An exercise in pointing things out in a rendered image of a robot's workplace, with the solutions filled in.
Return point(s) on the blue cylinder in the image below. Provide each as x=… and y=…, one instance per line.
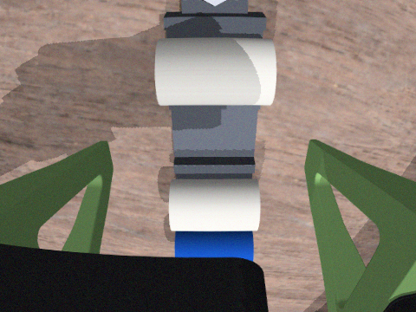
x=214, y=244

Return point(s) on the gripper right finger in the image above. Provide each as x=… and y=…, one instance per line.
x=387, y=199

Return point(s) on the white cylinder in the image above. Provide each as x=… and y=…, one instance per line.
x=215, y=71
x=214, y=205

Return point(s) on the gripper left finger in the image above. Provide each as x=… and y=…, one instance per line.
x=28, y=202

